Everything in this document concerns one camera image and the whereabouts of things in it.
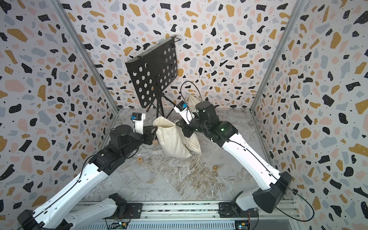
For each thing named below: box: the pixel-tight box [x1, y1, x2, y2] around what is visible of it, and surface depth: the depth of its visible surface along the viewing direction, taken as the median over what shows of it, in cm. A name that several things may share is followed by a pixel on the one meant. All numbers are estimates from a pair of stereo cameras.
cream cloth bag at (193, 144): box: [182, 129, 202, 158], surface depth 91 cm
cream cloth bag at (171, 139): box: [152, 116, 193, 159], surface depth 76 cm
